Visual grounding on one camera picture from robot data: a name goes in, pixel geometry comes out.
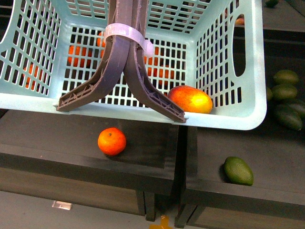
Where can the green avocado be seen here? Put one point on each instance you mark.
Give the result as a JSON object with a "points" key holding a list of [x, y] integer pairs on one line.
{"points": [[238, 172]]}

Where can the light blue plastic basket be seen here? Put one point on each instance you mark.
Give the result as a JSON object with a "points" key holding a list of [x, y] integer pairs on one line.
{"points": [[49, 47]]}

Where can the red yellow mango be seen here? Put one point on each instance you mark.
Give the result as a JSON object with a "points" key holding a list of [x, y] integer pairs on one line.
{"points": [[191, 99]]}

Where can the orange tangerine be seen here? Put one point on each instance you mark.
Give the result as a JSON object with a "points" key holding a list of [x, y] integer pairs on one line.
{"points": [[111, 141]]}

